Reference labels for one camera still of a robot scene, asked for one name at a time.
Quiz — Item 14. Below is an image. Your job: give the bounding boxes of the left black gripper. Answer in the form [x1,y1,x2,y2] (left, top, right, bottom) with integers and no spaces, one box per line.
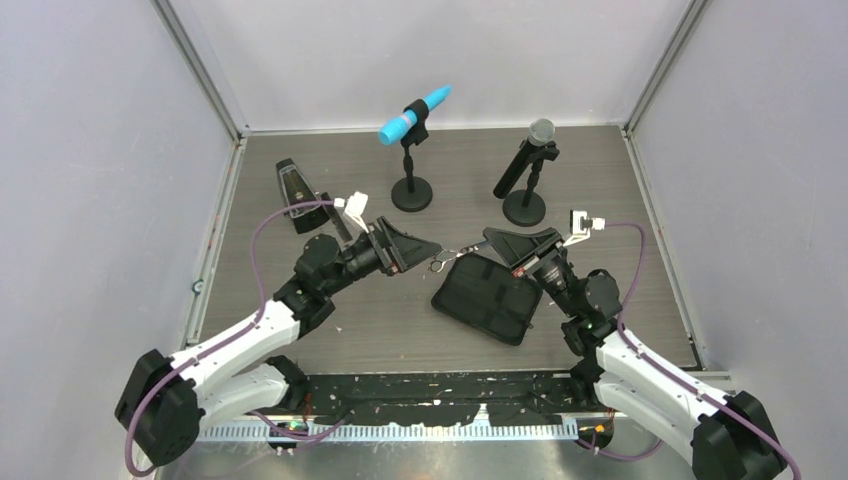
[322,217,439,297]

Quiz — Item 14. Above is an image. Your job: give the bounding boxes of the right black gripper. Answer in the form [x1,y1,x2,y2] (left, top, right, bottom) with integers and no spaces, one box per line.
[484,228,581,318]

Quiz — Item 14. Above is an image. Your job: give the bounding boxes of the silver scissors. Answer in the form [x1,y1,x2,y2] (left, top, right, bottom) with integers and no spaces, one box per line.
[428,242,487,273]

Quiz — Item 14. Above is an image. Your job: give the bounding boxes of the black zip tool case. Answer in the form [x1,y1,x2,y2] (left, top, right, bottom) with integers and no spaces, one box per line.
[431,253,543,346]

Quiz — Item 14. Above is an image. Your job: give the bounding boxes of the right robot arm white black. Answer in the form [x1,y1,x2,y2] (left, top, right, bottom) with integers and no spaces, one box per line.
[483,227,802,479]

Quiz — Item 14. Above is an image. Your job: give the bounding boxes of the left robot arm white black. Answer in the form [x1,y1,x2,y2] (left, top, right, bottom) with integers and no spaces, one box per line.
[115,217,442,477]

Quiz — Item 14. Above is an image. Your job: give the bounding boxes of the right black microphone stand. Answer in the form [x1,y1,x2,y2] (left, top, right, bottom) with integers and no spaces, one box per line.
[502,160,546,227]

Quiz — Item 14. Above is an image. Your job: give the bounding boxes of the black microphone stand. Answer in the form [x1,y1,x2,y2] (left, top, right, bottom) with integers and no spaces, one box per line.
[502,160,546,227]
[391,99,433,213]

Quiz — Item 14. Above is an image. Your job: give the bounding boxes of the left black microphone stand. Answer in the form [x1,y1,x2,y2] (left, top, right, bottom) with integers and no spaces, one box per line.
[391,99,433,213]

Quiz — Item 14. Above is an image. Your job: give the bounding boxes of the black comb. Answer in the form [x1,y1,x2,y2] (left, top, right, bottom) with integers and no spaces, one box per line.
[320,192,353,245]

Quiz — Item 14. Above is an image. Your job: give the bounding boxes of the black silver microphone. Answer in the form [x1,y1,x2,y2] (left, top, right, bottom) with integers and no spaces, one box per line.
[493,118,559,199]

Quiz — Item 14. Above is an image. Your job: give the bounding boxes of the blue microphone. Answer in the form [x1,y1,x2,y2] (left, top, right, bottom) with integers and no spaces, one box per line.
[377,85,452,146]

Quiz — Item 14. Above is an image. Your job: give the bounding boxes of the black metronome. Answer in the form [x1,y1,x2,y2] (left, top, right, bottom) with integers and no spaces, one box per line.
[276,158,330,234]

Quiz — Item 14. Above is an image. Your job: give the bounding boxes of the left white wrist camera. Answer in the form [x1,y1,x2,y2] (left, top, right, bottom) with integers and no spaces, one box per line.
[333,191,369,232]

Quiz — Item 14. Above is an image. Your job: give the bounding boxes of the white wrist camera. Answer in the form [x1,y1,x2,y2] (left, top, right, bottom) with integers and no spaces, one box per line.
[333,191,369,232]
[564,210,606,247]

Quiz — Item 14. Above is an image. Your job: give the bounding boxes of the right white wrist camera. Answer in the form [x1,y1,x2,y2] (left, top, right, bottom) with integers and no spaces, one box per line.
[564,210,606,247]

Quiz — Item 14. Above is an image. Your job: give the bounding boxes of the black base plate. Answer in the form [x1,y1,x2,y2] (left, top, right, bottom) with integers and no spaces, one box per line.
[241,369,637,429]

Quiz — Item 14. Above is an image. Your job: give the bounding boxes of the aluminium rail front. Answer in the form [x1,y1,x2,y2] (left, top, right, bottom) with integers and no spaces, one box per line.
[195,412,599,442]

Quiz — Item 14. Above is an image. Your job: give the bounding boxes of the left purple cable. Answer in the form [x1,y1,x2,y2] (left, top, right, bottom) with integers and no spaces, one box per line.
[122,198,356,478]

